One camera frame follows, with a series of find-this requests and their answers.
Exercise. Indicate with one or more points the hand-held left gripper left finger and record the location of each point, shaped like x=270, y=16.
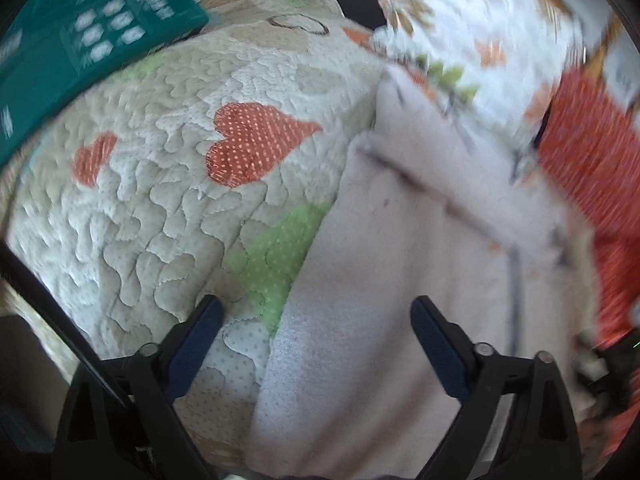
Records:
x=192, y=345

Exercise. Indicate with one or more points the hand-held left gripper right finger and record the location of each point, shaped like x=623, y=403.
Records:
x=440, y=347

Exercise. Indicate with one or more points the pale pink knit zip sweater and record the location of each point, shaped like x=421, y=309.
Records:
x=380, y=270

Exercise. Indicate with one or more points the quilted heart patchwork blanket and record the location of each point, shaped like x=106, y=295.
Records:
x=150, y=200

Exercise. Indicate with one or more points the red floral cloth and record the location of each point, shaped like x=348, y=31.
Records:
x=600, y=160

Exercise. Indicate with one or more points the teal cardboard box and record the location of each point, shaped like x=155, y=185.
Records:
x=50, y=60

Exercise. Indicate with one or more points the white orange floral pillow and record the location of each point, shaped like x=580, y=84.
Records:
x=500, y=15

